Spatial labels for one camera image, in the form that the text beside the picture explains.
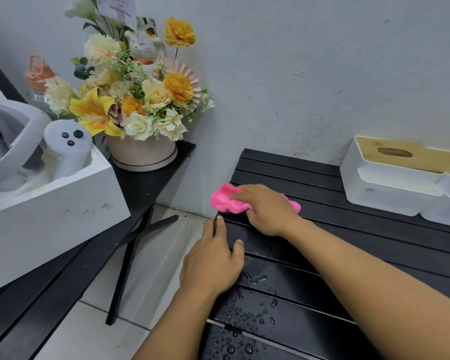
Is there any person's left hand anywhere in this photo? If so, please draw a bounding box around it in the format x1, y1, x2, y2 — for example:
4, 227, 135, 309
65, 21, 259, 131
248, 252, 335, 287
179, 215, 246, 298

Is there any person's right hand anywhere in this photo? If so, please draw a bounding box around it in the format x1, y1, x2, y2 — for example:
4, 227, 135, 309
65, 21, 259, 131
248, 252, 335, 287
229, 184, 304, 238

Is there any pink cleaning cloth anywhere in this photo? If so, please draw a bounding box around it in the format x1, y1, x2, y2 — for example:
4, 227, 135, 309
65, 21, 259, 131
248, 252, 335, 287
210, 183, 302, 216

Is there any black slatted folding table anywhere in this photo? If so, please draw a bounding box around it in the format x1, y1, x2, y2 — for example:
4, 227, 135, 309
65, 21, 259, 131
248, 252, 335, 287
197, 148, 450, 360

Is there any person's right forearm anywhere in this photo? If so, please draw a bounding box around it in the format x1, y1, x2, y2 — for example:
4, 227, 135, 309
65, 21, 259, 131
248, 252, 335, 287
283, 216, 450, 360

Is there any person's left forearm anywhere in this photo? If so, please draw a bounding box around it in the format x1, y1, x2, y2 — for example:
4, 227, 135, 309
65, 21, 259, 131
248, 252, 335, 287
132, 286, 220, 360

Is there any black side table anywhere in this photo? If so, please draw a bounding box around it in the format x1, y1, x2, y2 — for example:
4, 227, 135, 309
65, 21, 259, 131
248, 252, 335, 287
0, 140, 197, 360

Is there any pink round flower pot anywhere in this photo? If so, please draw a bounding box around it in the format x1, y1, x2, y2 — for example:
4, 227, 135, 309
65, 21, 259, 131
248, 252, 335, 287
105, 133, 179, 172

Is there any pink pleated paper fan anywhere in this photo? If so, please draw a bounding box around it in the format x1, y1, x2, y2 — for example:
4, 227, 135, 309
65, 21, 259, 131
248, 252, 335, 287
154, 57, 202, 117

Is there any white tissue box wooden lid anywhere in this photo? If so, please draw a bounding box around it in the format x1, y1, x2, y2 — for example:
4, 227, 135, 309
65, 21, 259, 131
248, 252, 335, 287
339, 136, 450, 217

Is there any artificial flower bouquet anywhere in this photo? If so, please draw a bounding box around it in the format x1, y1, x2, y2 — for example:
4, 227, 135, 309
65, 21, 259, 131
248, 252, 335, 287
44, 0, 215, 142

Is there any white lucky cat figurine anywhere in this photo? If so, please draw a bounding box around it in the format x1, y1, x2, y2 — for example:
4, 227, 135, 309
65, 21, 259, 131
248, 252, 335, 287
124, 16, 168, 77

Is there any white packaging box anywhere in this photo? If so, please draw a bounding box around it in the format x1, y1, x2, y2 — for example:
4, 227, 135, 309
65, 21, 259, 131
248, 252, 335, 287
0, 88, 131, 297

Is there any white VR controller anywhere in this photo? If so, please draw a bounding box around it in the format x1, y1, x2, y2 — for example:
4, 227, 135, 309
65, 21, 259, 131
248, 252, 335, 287
43, 119, 94, 181

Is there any white paper card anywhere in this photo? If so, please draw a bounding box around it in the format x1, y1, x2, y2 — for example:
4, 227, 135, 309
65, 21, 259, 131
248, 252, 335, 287
96, 0, 138, 29

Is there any white VR headset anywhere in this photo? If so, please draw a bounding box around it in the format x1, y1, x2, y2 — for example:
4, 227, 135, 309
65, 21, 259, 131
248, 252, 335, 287
0, 99, 53, 192

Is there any clear bottle with orange lid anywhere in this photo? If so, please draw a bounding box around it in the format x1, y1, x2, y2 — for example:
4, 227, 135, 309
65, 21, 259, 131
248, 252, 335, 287
24, 54, 61, 117

